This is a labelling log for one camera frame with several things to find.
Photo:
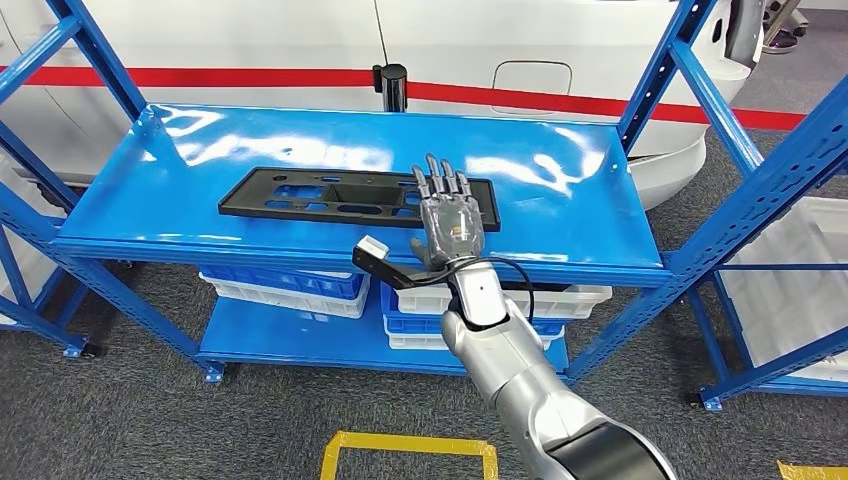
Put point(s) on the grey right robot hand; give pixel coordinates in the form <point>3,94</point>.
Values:
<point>454,225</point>

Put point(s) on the black plastic plate holder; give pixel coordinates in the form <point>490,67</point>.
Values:
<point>265,199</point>

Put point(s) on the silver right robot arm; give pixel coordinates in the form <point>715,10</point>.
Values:
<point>523,384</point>

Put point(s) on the black plastic part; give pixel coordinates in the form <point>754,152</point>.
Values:
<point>550,287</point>

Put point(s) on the blue metal shelf rack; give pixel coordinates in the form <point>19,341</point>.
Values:
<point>199,199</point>
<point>71,346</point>
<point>710,397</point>

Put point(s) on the blue plastic bin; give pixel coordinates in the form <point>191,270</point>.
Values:
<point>278,281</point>
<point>397,323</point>

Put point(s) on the red barrier belt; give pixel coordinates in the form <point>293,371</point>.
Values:
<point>199,76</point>
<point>563,102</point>

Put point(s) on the yellow floor tape square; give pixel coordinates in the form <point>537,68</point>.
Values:
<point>808,472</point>
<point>397,442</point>

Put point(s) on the white car body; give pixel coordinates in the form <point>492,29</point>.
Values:
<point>265,33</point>

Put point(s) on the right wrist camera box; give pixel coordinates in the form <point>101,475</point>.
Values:
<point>373,247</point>

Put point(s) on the black stanchion post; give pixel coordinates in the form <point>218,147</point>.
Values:
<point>394,87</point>

